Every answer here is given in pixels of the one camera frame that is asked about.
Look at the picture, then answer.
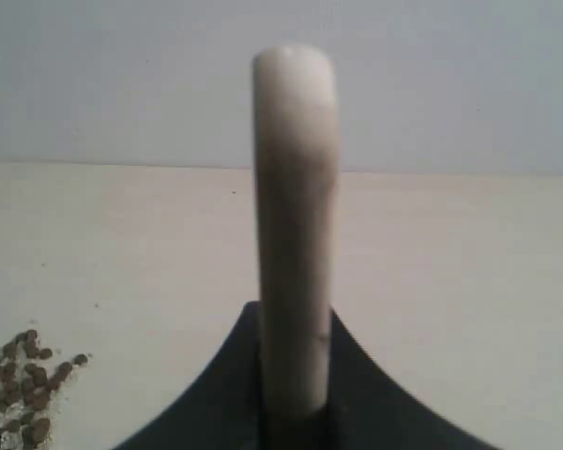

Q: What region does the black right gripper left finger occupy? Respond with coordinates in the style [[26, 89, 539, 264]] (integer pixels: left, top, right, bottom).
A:
[[117, 301, 261, 450]]

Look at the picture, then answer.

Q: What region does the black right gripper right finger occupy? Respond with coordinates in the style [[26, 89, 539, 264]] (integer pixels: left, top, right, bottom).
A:
[[327, 314, 494, 450]]

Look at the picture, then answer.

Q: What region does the white paint brush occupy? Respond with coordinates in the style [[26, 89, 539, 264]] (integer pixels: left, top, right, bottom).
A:
[[252, 45, 340, 449]]

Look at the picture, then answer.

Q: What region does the pile of rice and pellets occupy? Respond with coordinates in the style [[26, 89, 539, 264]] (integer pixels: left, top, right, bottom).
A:
[[0, 328, 93, 449]]

